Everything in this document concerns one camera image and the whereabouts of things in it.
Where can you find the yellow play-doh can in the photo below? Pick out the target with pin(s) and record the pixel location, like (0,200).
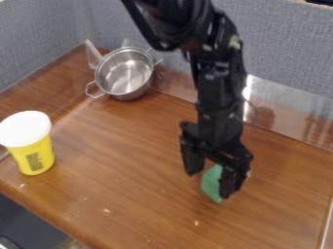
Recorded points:
(26,137)

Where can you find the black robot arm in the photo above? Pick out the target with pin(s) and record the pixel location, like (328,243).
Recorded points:
(200,30)

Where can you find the green block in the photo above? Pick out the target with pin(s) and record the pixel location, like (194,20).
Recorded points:
(210,183)

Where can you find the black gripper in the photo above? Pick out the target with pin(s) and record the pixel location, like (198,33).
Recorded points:
(221,147)

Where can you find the silver metal pot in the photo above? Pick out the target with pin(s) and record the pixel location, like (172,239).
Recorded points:
(123,74)

